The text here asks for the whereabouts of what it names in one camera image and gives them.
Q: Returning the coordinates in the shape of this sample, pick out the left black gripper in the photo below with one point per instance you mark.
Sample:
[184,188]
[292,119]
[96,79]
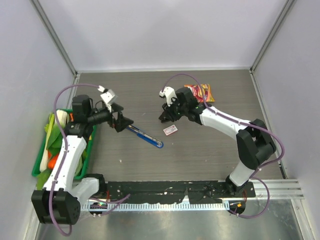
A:
[121,122]

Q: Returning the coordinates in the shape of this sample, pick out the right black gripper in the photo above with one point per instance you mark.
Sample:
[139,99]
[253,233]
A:
[168,111]

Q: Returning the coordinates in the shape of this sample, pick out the toy carrot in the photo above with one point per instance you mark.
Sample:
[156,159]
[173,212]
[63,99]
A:
[52,159]

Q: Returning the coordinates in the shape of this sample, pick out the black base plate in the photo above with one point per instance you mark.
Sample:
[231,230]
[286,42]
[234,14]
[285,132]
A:
[173,192]

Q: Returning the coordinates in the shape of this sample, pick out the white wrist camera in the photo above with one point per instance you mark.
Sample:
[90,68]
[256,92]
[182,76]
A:
[109,98]
[169,94]

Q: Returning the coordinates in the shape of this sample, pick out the small staple box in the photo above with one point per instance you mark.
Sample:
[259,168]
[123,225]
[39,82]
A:
[170,130]

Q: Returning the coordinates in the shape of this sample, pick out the toy bok choy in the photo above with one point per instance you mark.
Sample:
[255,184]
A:
[53,144]

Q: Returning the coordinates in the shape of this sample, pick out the slotted cable duct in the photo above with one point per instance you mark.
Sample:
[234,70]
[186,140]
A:
[184,206]

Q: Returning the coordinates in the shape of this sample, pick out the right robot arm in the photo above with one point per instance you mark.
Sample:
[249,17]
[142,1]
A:
[254,142]

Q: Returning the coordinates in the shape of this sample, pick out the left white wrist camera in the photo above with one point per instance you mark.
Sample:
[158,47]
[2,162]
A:
[109,98]

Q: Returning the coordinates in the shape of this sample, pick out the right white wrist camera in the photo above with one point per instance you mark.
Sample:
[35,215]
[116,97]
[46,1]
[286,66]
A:
[169,94]

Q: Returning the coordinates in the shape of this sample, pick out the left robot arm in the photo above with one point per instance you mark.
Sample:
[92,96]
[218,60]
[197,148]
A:
[59,202]

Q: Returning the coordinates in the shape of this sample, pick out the Fox's candy bag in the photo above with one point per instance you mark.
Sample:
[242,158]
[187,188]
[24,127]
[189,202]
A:
[201,92]

